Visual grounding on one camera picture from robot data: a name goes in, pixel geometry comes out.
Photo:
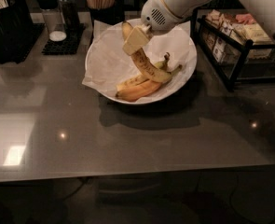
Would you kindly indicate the white bowl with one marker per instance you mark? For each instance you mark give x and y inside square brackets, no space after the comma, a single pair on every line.
[174,87]

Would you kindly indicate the white paper liner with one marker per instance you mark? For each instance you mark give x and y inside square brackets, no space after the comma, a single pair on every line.
[109,62]

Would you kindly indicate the front orange-yellow banana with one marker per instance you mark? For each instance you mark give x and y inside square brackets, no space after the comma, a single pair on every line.
[134,93]

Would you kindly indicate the small middle yellow banana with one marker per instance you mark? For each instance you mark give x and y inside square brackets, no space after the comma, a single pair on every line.
[139,79]

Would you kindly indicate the large black rubber mat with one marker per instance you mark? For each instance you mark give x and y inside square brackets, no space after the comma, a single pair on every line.
[15,48]

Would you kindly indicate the cup of wooden stirrers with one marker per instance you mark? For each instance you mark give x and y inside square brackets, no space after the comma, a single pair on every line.
[107,11]

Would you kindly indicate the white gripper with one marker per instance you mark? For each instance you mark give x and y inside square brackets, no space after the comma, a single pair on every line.
[153,10]

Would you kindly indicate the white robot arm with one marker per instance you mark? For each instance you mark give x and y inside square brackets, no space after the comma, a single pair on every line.
[263,11]

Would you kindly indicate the dark glass shaker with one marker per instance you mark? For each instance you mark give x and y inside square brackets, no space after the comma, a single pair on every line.
[70,15]

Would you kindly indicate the spotted yellow banana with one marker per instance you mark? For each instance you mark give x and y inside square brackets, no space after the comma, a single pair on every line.
[139,58]

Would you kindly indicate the black wire packet rack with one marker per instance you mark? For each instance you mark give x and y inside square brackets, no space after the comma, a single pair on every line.
[238,49]

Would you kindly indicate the black condiment caddy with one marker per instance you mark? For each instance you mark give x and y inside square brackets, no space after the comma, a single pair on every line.
[14,17]

